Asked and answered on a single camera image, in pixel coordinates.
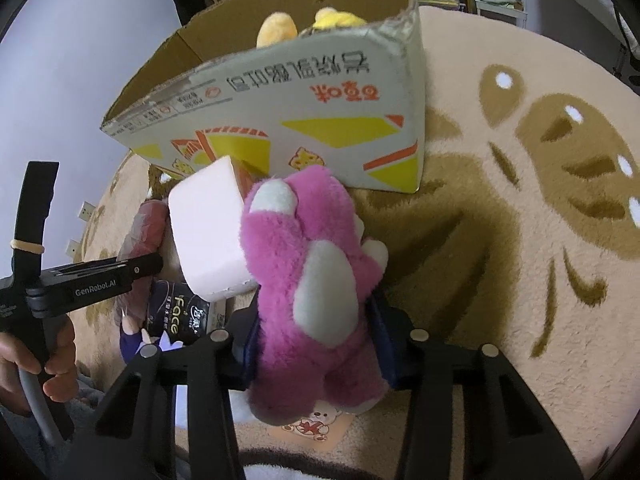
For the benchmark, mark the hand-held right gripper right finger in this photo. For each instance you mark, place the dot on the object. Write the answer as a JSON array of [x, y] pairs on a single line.
[[382, 345]]

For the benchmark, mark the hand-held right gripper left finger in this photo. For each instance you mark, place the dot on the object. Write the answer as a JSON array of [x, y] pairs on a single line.
[[248, 355]]

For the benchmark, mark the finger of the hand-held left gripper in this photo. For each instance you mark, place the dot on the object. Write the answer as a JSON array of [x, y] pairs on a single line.
[[142, 264]]

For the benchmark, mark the pink plush bear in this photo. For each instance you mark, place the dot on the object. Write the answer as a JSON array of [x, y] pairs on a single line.
[[310, 200]]

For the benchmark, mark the printed cardboard box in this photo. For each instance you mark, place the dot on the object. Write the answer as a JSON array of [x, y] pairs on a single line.
[[325, 110]]

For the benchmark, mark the person's left hand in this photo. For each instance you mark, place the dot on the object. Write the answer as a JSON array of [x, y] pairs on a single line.
[[15, 355]]

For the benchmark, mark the pink plastic packet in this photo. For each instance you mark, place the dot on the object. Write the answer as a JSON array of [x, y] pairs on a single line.
[[150, 225]]

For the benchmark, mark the yellow rubber band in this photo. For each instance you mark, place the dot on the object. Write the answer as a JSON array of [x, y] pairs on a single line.
[[27, 246]]

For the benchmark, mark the black tissue pack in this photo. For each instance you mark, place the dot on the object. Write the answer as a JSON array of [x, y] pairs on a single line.
[[175, 310]]

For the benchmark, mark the white foam block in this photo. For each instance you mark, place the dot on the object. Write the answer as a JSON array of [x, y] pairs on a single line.
[[210, 225]]

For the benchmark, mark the purple plush figure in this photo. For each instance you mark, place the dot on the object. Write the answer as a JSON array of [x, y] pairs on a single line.
[[131, 345]]

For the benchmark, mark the orange bear-print card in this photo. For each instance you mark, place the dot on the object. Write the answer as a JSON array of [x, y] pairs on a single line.
[[315, 426]]

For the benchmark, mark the round beige rug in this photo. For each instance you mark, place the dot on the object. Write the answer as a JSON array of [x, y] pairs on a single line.
[[500, 260]]

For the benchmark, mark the grey cloth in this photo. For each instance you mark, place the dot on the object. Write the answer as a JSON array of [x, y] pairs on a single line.
[[85, 410]]

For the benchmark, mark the yellow plush toy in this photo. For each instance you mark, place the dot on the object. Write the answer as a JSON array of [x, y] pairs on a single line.
[[275, 27]]

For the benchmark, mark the white wall socket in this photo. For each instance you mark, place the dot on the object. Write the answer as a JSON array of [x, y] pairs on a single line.
[[73, 247], [87, 210]]

